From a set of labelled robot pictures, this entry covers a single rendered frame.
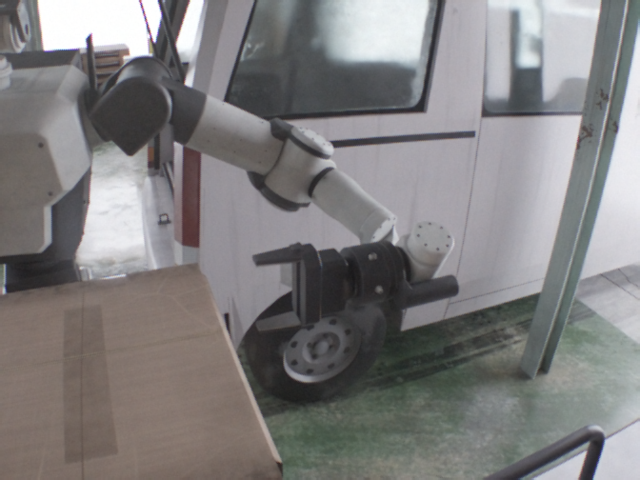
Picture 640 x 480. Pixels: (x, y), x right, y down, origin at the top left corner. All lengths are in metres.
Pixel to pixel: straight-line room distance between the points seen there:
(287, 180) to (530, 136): 1.25
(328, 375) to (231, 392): 1.46
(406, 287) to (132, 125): 0.46
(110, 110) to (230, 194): 0.71
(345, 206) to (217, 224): 0.69
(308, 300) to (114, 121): 0.38
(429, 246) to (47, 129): 0.56
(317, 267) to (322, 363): 1.27
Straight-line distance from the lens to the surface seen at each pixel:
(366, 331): 1.87
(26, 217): 0.81
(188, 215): 1.42
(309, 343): 1.83
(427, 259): 0.72
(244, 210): 1.43
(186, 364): 0.54
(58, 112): 0.74
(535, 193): 2.03
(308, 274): 0.65
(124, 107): 0.75
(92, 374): 0.56
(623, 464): 1.98
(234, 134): 0.78
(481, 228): 1.89
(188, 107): 0.77
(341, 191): 0.79
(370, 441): 1.90
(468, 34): 1.65
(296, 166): 0.80
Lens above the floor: 1.45
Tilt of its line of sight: 27 degrees down
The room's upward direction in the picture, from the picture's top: 1 degrees clockwise
